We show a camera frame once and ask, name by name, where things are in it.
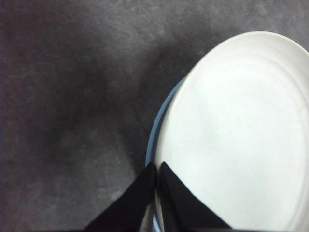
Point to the blue round plate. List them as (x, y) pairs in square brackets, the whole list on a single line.
[(155, 124)]

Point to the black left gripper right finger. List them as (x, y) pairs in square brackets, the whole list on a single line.
[(181, 207)]

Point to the white round plate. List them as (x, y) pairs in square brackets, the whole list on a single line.
[(236, 125)]

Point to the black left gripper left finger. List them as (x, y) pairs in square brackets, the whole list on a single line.
[(130, 207)]

